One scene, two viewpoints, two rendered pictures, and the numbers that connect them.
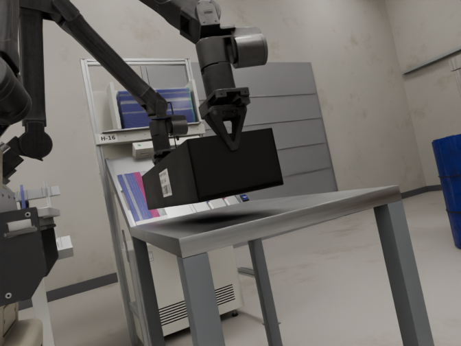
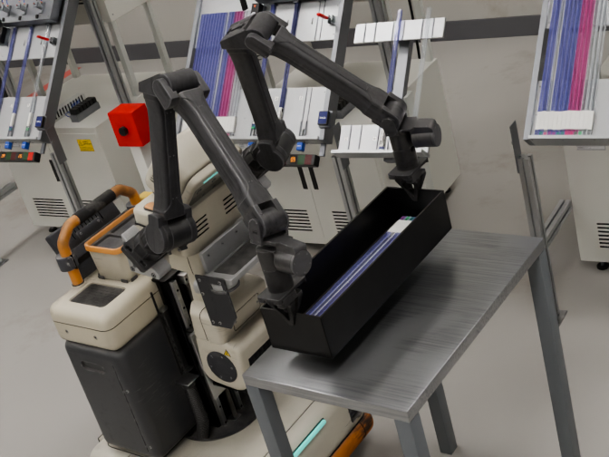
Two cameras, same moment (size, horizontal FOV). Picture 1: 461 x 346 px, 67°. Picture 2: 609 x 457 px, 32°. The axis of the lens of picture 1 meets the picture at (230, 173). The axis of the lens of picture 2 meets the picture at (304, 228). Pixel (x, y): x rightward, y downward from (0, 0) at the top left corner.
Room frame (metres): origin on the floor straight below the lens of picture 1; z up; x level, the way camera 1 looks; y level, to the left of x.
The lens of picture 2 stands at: (-0.13, -1.85, 2.15)
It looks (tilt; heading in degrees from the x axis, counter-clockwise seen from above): 27 degrees down; 65
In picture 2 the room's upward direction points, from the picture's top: 16 degrees counter-clockwise
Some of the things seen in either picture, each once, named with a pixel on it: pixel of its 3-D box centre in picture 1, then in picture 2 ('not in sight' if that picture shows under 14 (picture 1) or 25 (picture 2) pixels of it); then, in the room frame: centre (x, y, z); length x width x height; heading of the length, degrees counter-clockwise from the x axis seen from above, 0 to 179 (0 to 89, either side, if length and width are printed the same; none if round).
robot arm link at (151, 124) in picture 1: (160, 128); (403, 137); (1.15, 0.20, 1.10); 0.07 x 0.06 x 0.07; 123
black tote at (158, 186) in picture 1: (194, 179); (362, 265); (0.89, 0.09, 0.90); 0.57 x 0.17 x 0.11; 23
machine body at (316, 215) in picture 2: not in sight; (348, 157); (1.87, 1.83, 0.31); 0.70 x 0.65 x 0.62; 117
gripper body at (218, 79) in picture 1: (219, 88); (278, 278); (0.63, -0.01, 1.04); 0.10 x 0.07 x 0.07; 23
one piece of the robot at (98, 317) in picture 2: not in sight; (168, 325); (0.58, 0.82, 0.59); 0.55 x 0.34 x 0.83; 23
